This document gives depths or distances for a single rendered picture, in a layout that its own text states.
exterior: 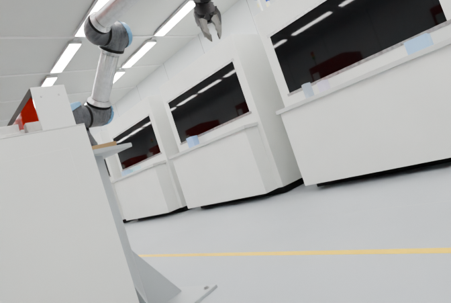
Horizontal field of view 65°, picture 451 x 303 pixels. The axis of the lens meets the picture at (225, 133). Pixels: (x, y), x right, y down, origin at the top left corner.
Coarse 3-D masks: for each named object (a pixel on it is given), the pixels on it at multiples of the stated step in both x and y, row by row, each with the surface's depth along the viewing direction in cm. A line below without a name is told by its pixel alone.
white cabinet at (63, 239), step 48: (0, 144) 85; (48, 144) 92; (0, 192) 82; (48, 192) 89; (96, 192) 96; (0, 240) 80; (48, 240) 86; (96, 240) 93; (0, 288) 78; (48, 288) 83; (96, 288) 90
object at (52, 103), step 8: (32, 88) 99; (40, 88) 100; (48, 88) 102; (56, 88) 103; (64, 88) 105; (32, 96) 98; (40, 96) 99; (48, 96) 101; (56, 96) 102; (64, 96) 104; (40, 104) 99; (48, 104) 100; (56, 104) 102; (64, 104) 103; (40, 112) 98; (48, 112) 100; (56, 112) 101; (64, 112) 103; (40, 120) 98; (48, 120) 99; (56, 120) 101; (64, 120) 102; (72, 120) 103; (48, 128) 99
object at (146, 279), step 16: (128, 144) 169; (96, 160) 162; (112, 192) 165; (112, 208) 161; (128, 240) 165; (128, 256) 160; (144, 272) 172; (144, 288) 169; (160, 288) 176; (176, 288) 184; (192, 288) 184; (208, 288) 176
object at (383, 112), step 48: (288, 0) 359; (336, 0) 322; (384, 0) 293; (432, 0) 269; (288, 48) 370; (336, 48) 331; (384, 48) 301; (432, 48) 253; (288, 96) 381; (336, 96) 317; (384, 96) 287; (432, 96) 262; (336, 144) 326; (384, 144) 294; (432, 144) 268
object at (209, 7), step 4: (196, 4) 130; (200, 4) 129; (204, 4) 130; (208, 4) 130; (212, 4) 130; (196, 8) 129; (200, 8) 129; (204, 8) 129; (208, 8) 129; (212, 8) 130; (200, 12) 129; (204, 12) 129; (208, 12) 129; (212, 12) 129; (204, 16) 129; (208, 16) 131; (212, 16) 132; (208, 20) 135
